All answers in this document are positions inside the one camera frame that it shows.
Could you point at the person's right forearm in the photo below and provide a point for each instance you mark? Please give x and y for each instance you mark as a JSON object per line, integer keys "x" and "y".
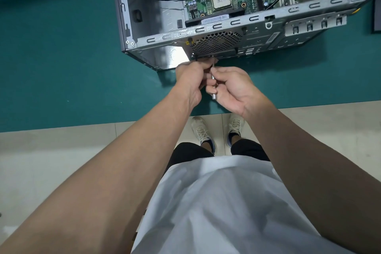
{"x": 321, "y": 179}

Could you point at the green floor mat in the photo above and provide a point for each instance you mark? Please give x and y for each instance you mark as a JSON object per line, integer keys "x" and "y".
{"x": 59, "y": 54}

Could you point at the person's white shirt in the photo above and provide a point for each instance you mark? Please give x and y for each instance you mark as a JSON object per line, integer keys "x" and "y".
{"x": 232, "y": 209}

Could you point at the slim grey screwdriver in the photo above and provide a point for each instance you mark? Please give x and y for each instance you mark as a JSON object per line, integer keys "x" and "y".
{"x": 213, "y": 94}

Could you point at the person's black shorts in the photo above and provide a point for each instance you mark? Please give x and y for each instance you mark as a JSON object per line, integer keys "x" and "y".
{"x": 187, "y": 152}

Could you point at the person's left forearm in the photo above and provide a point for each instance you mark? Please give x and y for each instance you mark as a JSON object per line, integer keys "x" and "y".
{"x": 98, "y": 191}

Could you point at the person's left hand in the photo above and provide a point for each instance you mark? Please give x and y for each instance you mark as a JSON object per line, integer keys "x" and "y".
{"x": 190, "y": 81}

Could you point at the person's right shoe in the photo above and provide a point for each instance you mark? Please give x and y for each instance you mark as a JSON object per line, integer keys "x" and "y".
{"x": 236, "y": 127}

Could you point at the person's right hand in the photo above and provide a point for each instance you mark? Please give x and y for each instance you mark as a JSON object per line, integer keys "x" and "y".
{"x": 238, "y": 93}

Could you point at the black side panel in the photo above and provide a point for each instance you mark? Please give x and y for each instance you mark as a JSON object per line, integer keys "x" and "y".
{"x": 377, "y": 3}

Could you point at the desktop computer case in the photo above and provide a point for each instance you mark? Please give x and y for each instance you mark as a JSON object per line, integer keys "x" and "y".
{"x": 154, "y": 24}

